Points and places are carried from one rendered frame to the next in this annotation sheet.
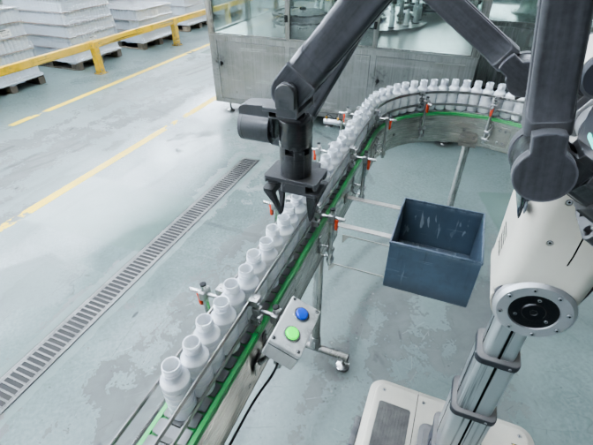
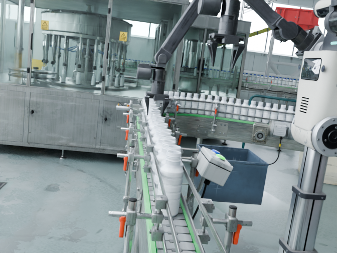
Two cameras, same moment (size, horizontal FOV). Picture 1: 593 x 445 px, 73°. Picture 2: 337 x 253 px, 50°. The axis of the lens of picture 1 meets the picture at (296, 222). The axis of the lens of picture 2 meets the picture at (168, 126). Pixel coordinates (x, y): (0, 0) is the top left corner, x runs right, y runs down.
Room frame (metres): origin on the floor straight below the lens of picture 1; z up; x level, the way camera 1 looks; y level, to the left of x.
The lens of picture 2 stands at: (-0.30, 0.69, 1.38)
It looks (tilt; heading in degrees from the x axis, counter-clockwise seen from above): 10 degrees down; 331
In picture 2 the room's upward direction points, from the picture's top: 7 degrees clockwise
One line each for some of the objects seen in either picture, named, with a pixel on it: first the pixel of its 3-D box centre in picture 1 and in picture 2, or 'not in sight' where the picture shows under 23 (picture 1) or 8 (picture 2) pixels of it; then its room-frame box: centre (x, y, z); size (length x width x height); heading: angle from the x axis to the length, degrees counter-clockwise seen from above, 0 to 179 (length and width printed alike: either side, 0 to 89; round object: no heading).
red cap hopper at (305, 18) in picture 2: not in sight; (285, 77); (5.57, -5.31, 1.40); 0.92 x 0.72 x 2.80; 50
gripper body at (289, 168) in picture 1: (296, 162); (227, 29); (0.65, 0.00, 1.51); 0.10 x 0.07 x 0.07; 68
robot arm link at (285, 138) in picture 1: (292, 130); (228, 8); (0.65, 0.01, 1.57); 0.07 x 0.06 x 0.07; 69
